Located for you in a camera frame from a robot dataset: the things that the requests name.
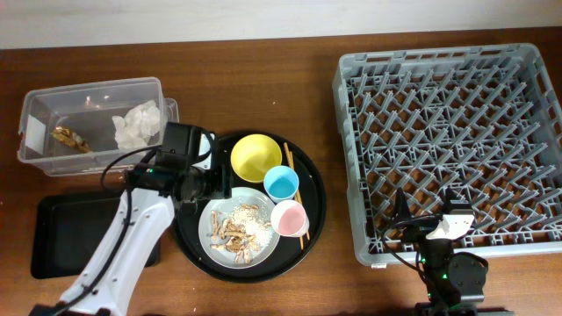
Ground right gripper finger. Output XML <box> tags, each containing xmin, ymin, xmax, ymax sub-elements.
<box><xmin>393</xmin><ymin>188</ymin><xmax>412</xmax><ymax>219</ymax></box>
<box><xmin>443</xmin><ymin>188</ymin><xmax>469</xmax><ymax>206</ymax></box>

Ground white napkin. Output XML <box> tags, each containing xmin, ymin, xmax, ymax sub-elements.
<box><xmin>112</xmin><ymin>100</ymin><xmax>161</xmax><ymax>150</ymax></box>

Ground blue cup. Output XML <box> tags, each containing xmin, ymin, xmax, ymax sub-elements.
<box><xmin>263</xmin><ymin>165</ymin><xmax>299</xmax><ymax>204</ymax></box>

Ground pink cup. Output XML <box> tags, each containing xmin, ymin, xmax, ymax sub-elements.
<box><xmin>270</xmin><ymin>200</ymin><xmax>310</xmax><ymax>238</ymax></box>

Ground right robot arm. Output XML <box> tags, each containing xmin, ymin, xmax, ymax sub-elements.
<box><xmin>386</xmin><ymin>188</ymin><xmax>513</xmax><ymax>316</ymax></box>

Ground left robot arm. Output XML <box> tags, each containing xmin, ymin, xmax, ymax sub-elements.
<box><xmin>30</xmin><ymin>162</ymin><xmax>233</xmax><ymax>315</ymax></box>

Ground grey dishwasher rack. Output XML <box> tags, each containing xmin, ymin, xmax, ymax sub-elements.
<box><xmin>332</xmin><ymin>43</ymin><xmax>561</xmax><ymax>268</ymax></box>

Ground clear plastic waste bin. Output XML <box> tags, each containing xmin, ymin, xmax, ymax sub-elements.
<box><xmin>18</xmin><ymin>77</ymin><xmax>179</xmax><ymax>176</ymax></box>

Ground food leftovers on plate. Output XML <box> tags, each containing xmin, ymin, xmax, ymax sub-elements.
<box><xmin>209</xmin><ymin>204</ymin><xmax>273</xmax><ymax>265</ymax></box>

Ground yellow bowl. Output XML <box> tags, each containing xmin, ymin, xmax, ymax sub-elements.
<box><xmin>230</xmin><ymin>133</ymin><xmax>283</xmax><ymax>183</ymax></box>

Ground round black serving tray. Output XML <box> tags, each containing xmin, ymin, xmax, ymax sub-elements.
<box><xmin>171</xmin><ymin>133</ymin><xmax>327</xmax><ymax>284</ymax></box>

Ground wooden chopstick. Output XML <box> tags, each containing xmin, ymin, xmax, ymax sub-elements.
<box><xmin>284</xmin><ymin>142</ymin><xmax>304</xmax><ymax>248</ymax></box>
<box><xmin>287</xmin><ymin>150</ymin><xmax>304</xmax><ymax>250</ymax></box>

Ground black rectangular tray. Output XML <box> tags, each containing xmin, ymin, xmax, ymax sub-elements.
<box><xmin>30</xmin><ymin>191</ymin><xmax>162</xmax><ymax>280</ymax></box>

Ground brown food scrap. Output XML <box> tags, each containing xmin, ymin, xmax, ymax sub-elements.
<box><xmin>51</xmin><ymin>126</ymin><xmax>92</xmax><ymax>153</ymax></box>

